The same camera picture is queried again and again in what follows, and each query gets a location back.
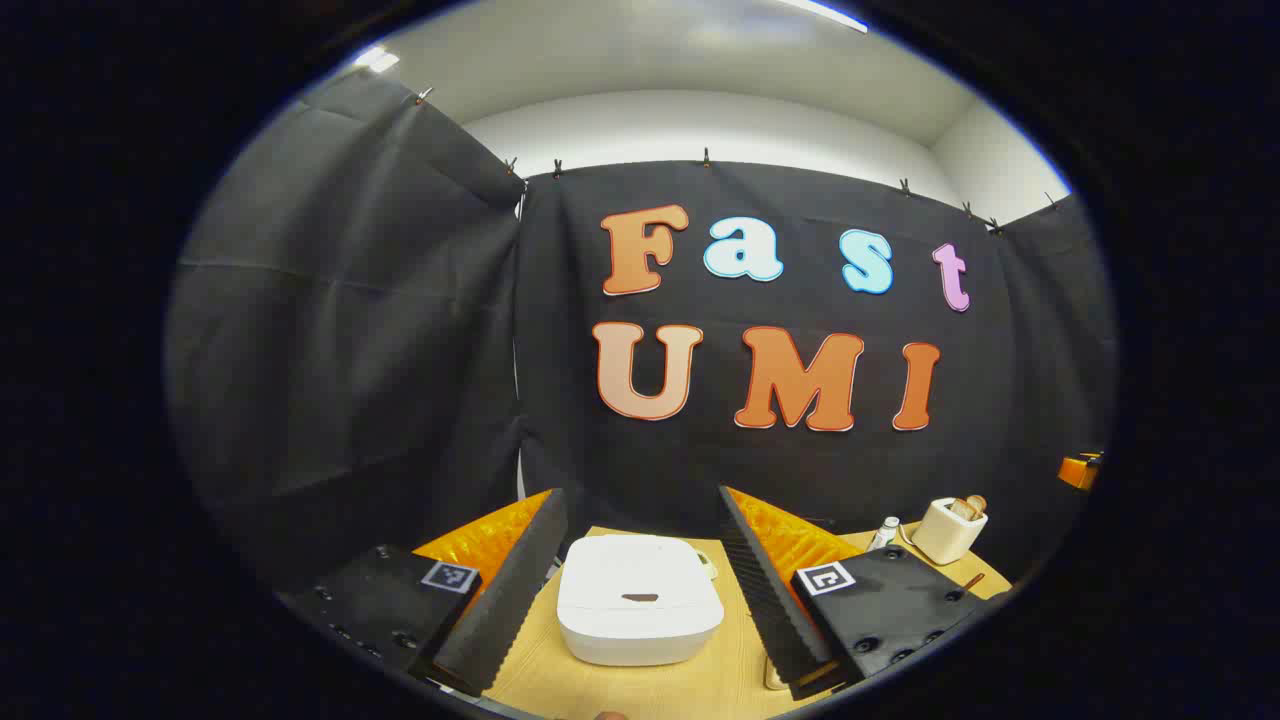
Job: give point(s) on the small white dish green filling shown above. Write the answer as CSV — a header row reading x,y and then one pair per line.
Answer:
x,y
710,566

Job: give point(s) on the cream chopstick holder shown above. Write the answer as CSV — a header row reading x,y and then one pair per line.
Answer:
x,y
940,540

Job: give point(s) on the ceiling light strip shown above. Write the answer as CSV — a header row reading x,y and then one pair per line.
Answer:
x,y
377,58

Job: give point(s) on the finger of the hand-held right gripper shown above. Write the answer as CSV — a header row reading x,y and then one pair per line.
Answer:
x,y
1080,471

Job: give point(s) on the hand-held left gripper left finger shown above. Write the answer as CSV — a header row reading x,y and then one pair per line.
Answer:
x,y
510,600

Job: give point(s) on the white bottle green label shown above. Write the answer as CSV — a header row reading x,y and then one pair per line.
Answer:
x,y
884,535

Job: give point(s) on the white rice cooker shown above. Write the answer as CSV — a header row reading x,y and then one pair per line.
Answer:
x,y
640,570

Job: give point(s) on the black backdrop cloth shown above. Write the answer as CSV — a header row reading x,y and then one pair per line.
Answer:
x,y
400,350

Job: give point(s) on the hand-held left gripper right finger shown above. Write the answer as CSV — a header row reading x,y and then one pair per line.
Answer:
x,y
770,600

